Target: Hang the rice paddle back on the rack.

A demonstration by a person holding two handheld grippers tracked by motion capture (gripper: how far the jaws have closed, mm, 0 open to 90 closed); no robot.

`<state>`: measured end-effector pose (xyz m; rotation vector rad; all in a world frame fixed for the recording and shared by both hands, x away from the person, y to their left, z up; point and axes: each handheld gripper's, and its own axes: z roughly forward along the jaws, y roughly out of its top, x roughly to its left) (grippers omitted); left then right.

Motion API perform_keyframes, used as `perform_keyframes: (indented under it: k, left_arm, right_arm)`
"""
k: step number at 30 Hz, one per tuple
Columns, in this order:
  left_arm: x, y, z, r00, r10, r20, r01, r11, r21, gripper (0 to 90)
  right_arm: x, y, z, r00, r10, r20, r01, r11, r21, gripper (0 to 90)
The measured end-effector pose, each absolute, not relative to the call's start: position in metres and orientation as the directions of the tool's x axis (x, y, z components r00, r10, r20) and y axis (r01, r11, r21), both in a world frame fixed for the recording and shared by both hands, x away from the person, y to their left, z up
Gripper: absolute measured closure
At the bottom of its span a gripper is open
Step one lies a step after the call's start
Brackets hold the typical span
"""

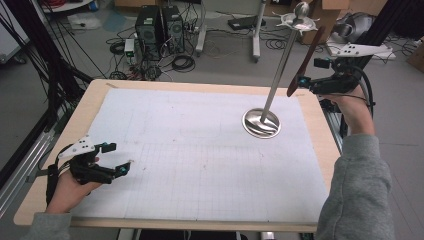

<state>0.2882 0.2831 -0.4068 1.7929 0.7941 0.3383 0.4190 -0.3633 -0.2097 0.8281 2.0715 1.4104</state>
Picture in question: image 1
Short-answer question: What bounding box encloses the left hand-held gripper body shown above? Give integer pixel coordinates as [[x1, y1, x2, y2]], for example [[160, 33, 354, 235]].
[[58, 134, 118, 185]]

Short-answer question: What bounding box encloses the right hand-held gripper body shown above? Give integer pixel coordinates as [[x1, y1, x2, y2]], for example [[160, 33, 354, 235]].
[[309, 42, 394, 96]]

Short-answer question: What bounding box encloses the metal utensil stand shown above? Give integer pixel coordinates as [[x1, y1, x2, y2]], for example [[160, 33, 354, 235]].
[[241, 1, 320, 140]]

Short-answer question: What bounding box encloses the person's right hand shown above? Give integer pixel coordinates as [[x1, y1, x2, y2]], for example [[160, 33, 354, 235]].
[[320, 84, 377, 136]]

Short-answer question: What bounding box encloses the person's left hand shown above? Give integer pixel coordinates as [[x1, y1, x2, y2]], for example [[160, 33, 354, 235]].
[[44, 156, 103, 214]]

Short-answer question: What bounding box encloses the grey rounded device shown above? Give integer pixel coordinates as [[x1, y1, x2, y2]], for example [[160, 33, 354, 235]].
[[333, 11, 376, 46]]

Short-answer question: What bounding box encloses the white flat board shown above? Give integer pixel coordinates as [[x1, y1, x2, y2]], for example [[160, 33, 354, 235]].
[[324, 35, 398, 61]]

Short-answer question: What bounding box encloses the large cardboard box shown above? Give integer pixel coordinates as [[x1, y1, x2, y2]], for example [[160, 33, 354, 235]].
[[295, 0, 351, 46]]

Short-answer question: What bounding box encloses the white stand leg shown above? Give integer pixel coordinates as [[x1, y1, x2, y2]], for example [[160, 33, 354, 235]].
[[194, 0, 208, 57], [251, 0, 268, 63]]

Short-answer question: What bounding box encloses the white grid paper sheet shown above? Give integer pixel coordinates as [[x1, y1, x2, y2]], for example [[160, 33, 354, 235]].
[[70, 88, 330, 223]]

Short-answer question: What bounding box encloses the small cardboard box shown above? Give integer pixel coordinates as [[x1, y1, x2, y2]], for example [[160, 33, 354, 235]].
[[406, 39, 424, 73]]

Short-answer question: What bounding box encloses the black flat device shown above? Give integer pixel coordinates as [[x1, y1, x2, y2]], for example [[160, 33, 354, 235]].
[[227, 14, 267, 32]]

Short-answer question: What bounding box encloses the small box with green light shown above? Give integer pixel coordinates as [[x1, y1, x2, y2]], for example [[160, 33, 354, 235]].
[[123, 38, 136, 65]]

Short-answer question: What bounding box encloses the black computer tower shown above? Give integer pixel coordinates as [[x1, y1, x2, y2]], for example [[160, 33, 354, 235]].
[[161, 4, 186, 55], [134, 4, 165, 63]]

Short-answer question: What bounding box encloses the white round table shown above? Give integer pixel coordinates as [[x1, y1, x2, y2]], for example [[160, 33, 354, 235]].
[[39, 0, 95, 14]]

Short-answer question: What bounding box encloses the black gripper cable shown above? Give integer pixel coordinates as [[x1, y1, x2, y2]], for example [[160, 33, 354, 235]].
[[349, 64, 377, 108]]

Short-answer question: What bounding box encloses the black wrist strap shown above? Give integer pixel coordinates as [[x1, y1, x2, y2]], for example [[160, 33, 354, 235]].
[[45, 163, 62, 206]]

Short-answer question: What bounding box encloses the aluminium rail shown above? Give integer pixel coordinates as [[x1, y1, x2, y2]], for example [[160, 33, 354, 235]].
[[321, 99, 346, 155], [0, 109, 73, 218]]

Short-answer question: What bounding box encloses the black metal frame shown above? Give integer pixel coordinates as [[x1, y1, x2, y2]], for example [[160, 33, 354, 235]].
[[316, 0, 414, 134], [0, 0, 95, 141]]

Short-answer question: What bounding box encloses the black cable coil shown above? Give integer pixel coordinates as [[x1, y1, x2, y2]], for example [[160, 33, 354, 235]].
[[171, 54, 197, 74], [109, 40, 127, 56]]

